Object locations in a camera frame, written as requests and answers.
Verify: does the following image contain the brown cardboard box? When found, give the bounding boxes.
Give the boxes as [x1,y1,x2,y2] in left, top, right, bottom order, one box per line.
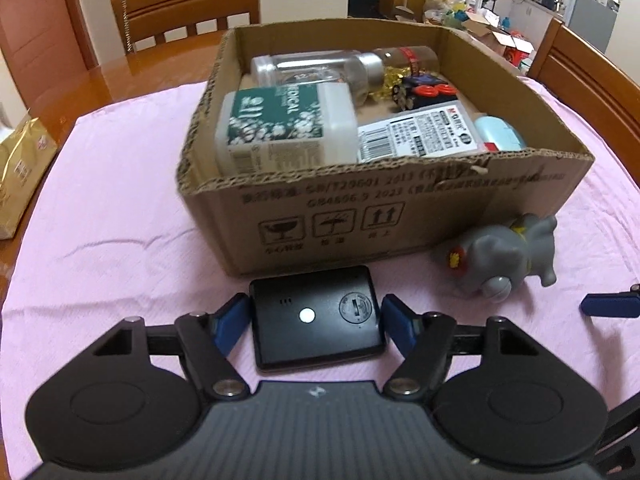
[175,17,596,277]

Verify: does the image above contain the black toy car red wheels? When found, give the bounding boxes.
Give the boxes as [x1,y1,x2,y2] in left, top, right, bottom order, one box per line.
[390,74,458,111]

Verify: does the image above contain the light blue case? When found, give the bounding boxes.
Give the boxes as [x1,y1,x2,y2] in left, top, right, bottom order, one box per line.
[472,115,526,153]

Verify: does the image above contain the red carton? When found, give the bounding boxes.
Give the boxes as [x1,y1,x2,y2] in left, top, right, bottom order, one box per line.
[502,42,533,66]

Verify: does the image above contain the kitchen counter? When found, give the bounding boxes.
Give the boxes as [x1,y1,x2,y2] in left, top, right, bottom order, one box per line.
[492,0,571,31]

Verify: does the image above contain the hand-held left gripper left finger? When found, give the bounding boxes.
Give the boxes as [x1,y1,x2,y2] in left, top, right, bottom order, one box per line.
[75,294,251,401]

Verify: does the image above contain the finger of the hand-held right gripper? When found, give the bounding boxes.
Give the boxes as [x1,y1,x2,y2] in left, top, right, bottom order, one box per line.
[581,284,640,319]

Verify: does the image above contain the gold foil wrapper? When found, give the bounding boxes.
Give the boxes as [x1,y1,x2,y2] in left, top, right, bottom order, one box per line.
[384,72,410,97]

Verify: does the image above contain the white labelled box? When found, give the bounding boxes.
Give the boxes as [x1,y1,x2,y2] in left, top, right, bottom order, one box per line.
[357,102,483,163]

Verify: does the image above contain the black device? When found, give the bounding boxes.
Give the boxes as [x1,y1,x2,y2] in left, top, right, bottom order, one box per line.
[248,265,388,373]

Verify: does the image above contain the grey elephant toy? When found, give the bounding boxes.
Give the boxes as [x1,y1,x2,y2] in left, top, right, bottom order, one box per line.
[432,212,558,302]

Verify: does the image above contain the clear plastic bottle silver cap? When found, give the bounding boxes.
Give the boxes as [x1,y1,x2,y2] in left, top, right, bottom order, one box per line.
[250,50,385,106]

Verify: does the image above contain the brown wooden door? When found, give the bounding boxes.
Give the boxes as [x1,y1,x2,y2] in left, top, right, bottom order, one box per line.
[0,0,101,126]

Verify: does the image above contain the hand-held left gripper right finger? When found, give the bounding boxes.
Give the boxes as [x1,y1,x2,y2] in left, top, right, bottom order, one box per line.
[381,294,563,401]

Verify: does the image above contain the gold paper bag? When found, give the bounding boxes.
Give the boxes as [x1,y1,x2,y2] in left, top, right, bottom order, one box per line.
[0,115,60,241]

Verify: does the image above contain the open cardboard carton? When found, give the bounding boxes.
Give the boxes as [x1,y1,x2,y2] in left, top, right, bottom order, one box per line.
[462,12,536,66]

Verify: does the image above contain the white bottle green label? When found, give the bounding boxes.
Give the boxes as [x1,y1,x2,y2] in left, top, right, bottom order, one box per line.
[215,82,361,176]

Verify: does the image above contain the brown bottle red label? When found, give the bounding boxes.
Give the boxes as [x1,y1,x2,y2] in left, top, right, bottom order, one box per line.
[372,45,441,78]

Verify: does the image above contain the wooden chair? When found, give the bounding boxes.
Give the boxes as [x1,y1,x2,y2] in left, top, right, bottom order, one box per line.
[527,17,640,181]
[110,0,261,56]

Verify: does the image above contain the grey refrigerator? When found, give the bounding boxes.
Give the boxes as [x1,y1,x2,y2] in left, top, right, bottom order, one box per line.
[565,0,621,53]

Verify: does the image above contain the pink cloth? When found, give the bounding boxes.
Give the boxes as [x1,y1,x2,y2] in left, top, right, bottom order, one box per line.
[0,77,640,480]

